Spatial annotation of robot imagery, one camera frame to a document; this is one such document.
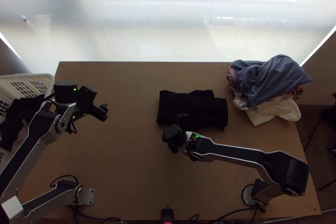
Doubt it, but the heap of clothes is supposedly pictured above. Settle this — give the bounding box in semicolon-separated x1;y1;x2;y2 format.
224;54;313;126

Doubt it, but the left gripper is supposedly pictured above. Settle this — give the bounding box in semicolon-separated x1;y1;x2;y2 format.
87;102;109;123

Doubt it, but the black garment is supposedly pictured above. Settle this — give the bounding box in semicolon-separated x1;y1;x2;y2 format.
0;94;46;153

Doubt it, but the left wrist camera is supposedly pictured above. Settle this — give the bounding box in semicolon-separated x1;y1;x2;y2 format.
78;86;98;105

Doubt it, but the white laundry basket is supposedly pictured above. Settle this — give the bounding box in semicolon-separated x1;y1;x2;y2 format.
0;73;56;172

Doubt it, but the dark t-shirt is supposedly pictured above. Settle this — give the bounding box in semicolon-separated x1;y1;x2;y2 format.
157;89;228;132

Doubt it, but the black cable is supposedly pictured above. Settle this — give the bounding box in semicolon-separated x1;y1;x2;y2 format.
240;183;266;210
49;174;81;191

